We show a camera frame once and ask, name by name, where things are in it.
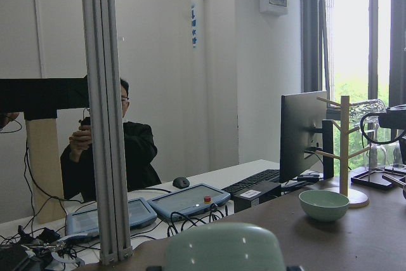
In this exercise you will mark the mint green bowl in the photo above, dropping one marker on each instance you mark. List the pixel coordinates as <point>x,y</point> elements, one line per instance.
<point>324,205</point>

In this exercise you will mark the glass mug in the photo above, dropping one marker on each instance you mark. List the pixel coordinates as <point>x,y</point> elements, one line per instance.
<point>360,109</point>

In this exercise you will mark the wooden mug tree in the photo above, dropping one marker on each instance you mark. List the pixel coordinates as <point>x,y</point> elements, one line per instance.
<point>357,198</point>

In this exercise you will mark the mint green cup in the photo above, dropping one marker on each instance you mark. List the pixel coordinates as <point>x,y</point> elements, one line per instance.
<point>224,246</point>

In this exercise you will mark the black keyboard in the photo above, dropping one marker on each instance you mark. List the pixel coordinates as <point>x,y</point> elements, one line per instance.
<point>268,175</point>

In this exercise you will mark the black monitor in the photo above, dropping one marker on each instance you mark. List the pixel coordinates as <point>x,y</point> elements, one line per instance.
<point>304,133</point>

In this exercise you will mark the blue teach pendant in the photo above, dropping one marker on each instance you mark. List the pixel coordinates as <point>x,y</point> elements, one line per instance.
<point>189,201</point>
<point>85,223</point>

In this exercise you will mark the black computer mouse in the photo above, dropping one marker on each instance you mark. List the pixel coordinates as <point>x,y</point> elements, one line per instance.
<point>181,182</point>

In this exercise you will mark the wine glass rack tray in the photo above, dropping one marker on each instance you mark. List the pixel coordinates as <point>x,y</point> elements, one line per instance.
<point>373,178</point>

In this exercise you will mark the aluminium frame post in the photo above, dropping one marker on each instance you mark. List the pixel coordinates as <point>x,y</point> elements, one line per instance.
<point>107,129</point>

